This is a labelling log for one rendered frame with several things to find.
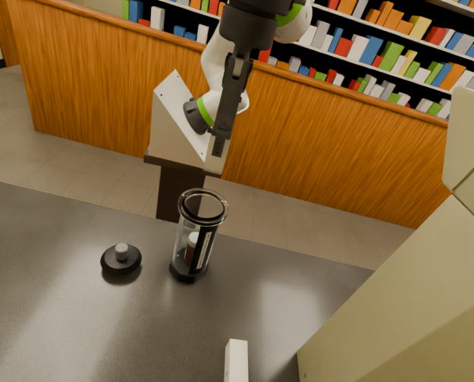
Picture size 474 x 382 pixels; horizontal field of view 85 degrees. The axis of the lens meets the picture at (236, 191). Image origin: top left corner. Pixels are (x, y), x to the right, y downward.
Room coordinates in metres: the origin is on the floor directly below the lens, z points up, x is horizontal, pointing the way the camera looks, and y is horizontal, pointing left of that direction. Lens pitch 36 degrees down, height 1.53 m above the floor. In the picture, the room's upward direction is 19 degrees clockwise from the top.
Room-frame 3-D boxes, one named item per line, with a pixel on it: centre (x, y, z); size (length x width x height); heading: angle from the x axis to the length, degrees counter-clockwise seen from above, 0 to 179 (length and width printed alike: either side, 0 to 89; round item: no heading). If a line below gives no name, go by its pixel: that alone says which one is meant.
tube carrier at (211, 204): (0.42, 0.06, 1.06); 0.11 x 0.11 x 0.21
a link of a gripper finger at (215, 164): (0.34, 0.05, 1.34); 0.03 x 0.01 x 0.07; 97
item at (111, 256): (0.36, 0.21, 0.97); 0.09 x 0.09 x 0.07
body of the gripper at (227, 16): (0.41, 0.06, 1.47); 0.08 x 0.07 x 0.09; 7
